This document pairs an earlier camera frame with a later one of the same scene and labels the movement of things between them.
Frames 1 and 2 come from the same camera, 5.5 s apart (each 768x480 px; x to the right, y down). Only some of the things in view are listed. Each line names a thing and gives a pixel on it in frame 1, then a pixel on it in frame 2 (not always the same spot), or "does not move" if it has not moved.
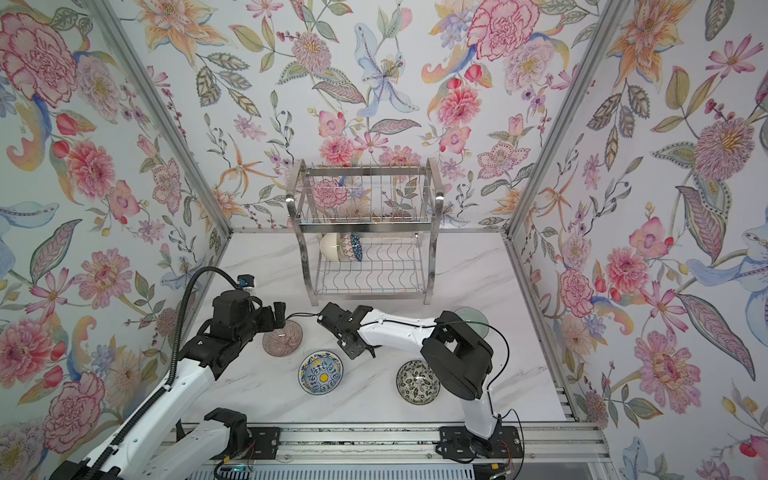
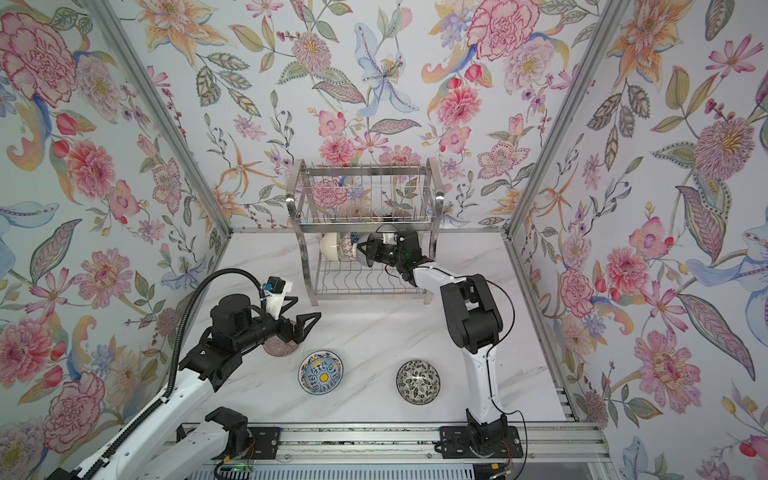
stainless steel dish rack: x=367 y=229 does not move
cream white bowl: x=329 y=246 does not move
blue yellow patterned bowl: x=321 y=372 does not move
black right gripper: x=346 y=351 to x=377 y=254
